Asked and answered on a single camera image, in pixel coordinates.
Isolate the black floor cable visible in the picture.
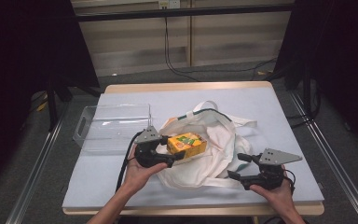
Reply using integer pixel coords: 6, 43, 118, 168
287, 79, 324, 129

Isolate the white orange green tote bag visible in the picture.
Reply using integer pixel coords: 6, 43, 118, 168
156, 100, 258, 190

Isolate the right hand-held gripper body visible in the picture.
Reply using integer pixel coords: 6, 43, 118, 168
241, 147, 303, 191

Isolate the left hand-held gripper black cable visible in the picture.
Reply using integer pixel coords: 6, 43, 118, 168
115, 130, 144, 192

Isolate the black curtain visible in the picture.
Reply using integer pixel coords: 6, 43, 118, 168
0, 0, 101, 194
274, 0, 358, 157

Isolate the yellow juice carton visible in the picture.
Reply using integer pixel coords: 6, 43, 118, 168
167, 132, 208, 163

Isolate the black hanging wall cable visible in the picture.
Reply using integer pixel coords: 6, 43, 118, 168
163, 17, 278, 82

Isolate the person's right hand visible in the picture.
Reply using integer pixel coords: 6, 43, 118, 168
250, 164, 296, 218

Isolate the light blue table mat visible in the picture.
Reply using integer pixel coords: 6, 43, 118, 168
62, 87, 324, 209

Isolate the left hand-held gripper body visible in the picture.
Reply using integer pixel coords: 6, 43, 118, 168
134, 125, 176, 169

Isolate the white power outlet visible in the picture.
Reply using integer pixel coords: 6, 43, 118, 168
158, 0, 181, 9

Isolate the black metal stand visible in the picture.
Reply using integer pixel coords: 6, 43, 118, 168
269, 62, 322, 119
45, 74, 102, 132

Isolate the clear plastic container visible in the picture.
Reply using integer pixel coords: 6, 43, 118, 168
73, 103, 153, 155

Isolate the silver metal floor rail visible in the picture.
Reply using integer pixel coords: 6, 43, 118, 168
288, 91, 358, 224
6, 105, 71, 224

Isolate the black horizontal bar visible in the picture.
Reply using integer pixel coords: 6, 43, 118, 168
76, 3, 295, 22

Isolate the person's left hand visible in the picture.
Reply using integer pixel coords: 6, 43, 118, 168
122, 144, 169, 194

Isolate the hand-held gripper black cable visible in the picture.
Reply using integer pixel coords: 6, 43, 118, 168
115, 130, 144, 192
283, 169, 296, 196

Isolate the right hand-held gripper black cable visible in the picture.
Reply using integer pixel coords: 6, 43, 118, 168
283, 169, 296, 196

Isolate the wooden table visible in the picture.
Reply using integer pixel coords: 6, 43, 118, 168
62, 81, 325, 217

